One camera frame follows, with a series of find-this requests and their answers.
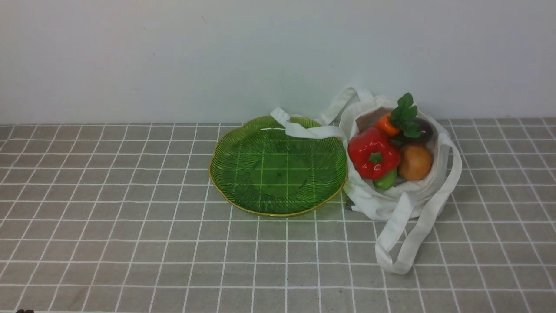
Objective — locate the red bell pepper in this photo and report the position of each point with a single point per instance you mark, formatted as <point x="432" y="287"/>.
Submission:
<point x="372" y="153"/>

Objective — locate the white cloth tote bag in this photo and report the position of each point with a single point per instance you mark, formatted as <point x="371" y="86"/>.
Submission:
<point x="410" y="209"/>

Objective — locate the green glass plate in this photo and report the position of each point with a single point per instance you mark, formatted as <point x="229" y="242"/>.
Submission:
<point x="261" y="170"/>

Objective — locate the green cucumber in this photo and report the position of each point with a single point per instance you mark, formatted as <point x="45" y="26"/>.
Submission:
<point x="386" y="181"/>

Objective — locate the orange carrot with green leaves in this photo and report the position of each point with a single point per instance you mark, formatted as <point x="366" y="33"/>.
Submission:
<point x="401" y="119"/>

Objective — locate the brown potato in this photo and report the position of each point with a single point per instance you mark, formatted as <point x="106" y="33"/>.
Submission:
<point x="416" y="162"/>

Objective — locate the dark purple eggplant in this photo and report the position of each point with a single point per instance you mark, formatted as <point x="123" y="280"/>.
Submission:
<point x="421" y="127"/>

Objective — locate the grey checked tablecloth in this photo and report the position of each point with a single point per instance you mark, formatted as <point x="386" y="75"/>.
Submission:
<point x="123" y="218"/>

